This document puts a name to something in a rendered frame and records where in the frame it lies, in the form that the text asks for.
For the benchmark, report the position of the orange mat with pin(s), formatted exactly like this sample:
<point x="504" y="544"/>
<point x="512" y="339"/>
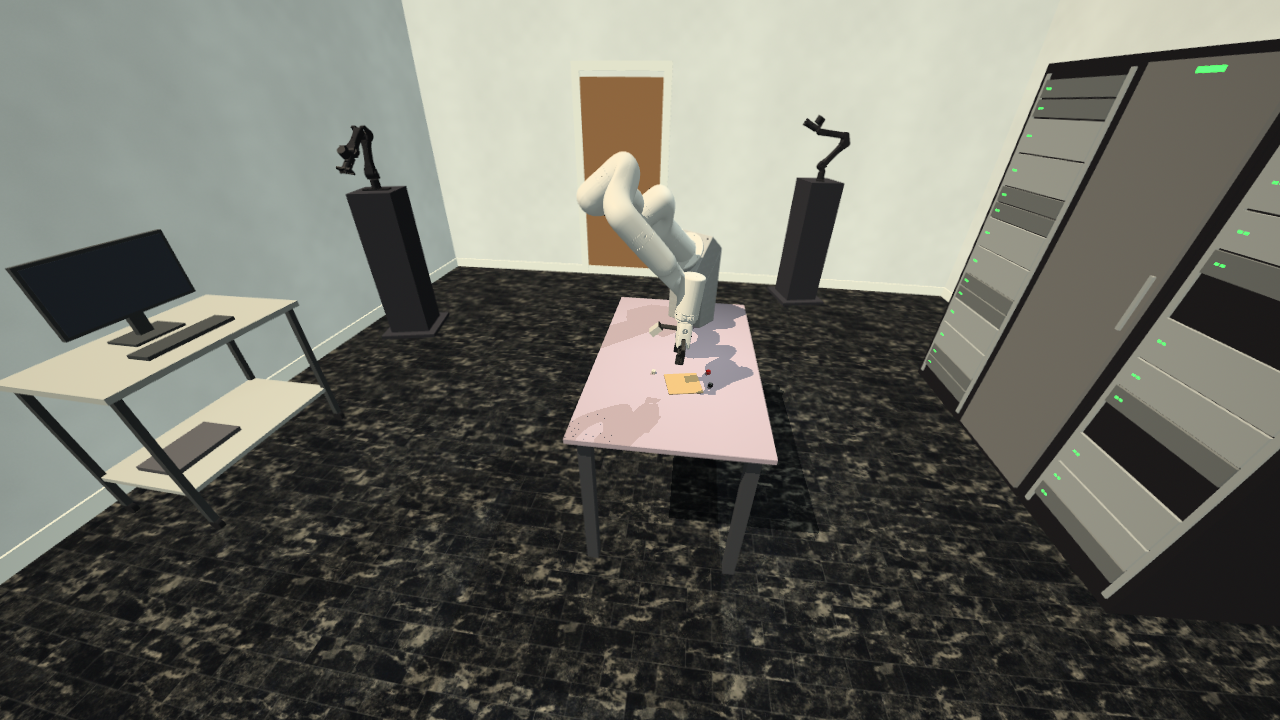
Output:
<point x="685" y="383"/>

